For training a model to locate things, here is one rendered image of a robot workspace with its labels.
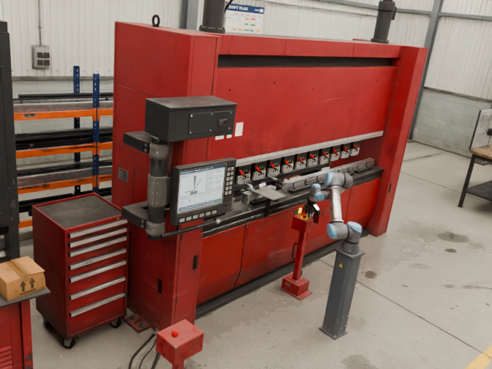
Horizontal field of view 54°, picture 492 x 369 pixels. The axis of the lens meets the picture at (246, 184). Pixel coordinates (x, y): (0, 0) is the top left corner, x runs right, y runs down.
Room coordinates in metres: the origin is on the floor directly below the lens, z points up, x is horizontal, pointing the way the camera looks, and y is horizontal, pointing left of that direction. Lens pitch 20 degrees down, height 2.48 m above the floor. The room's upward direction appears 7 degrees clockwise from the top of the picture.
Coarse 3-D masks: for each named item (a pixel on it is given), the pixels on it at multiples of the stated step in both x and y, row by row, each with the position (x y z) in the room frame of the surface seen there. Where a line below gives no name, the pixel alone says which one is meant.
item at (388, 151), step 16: (416, 48) 5.56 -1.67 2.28; (400, 64) 5.64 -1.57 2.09; (416, 64) 5.55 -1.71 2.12; (400, 80) 5.62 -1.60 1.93; (416, 80) 5.62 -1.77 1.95; (400, 96) 5.59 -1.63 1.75; (416, 96) 5.69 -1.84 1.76; (400, 112) 5.56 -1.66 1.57; (384, 128) 5.66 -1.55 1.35; (400, 128) 5.54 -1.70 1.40; (368, 144) 5.77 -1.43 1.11; (384, 144) 5.64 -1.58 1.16; (400, 144) 5.60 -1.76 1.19; (336, 160) 6.04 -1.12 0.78; (352, 160) 5.89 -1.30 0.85; (384, 160) 5.61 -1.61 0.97; (400, 160) 5.67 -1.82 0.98; (384, 176) 5.58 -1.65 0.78; (384, 192) 5.55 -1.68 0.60; (384, 208) 5.56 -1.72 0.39; (368, 224) 5.63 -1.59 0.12; (384, 224) 5.65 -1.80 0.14
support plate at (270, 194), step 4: (256, 188) 4.05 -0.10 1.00; (260, 188) 4.06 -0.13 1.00; (264, 188) 4.08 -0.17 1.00; (268, 188) 4.09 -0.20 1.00; (256, 192) 3.96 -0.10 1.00; (260, 192) 3.97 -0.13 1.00; (264, 192) 3.99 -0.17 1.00; (268, 192) 4.00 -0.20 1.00; (272, 192) 4.01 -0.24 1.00; (276, 192) 4.02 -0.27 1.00; (264, 196) 3.89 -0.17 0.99; (268, 196) 3.89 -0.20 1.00; (272, 196) 3.90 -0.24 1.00; (276, 196) 3.91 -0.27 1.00; (280, 196) 3.92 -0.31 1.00; (284, 196) 3.94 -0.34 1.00; (272, 200) 3.83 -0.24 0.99
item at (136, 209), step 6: (132, 204) 2.90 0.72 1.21; (138, 204) 2.91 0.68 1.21; (144, 204) 2.92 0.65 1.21; (168, 204) 3.12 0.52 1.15; (126, 210) 2.82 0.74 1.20; (132, 210) 2.81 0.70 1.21; (138, 210) 2.82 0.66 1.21; (144, 210) 2.83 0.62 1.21; (126, 216) 2.82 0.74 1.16; (132, 216) 2.77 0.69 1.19; (138, 216) 2.73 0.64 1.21; (144, 216) 2.74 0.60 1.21; (132, 222) 2.77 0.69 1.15; (138, 222) 2.73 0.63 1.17; (144, 222) 2.70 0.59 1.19; (144, 228) 2.70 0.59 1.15
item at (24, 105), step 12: (24, 96) 4.57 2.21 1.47; (36, 96) 4.64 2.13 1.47; (48, 96) 4.72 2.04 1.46; (60, 96) 4.80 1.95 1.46; (72, 96) 4.89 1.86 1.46; (84, 96) 4.98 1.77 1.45; (108, 96) 5.04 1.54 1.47; (24, 108) 4.23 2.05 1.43; (36, 108) 4.29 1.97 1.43; (48, 108) 4.36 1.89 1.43; (60, 108) 4.44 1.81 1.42; (72, 108) 4.52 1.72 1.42; (84, 108) 4.60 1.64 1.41
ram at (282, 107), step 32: (224, 96) 3.64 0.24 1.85; (256, 96) 3.91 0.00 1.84; (288, 96) 4.23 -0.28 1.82; (320, 96) 4.59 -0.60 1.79; (352, 96) 5.03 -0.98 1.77; (384, 96) 5.56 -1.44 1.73; (256, 128) 3.95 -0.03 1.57; (288, 128) 4.28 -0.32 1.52; (320, 128) 4.66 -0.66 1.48; (352, 128) 5.12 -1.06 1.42; (256, 160) 3.99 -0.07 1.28
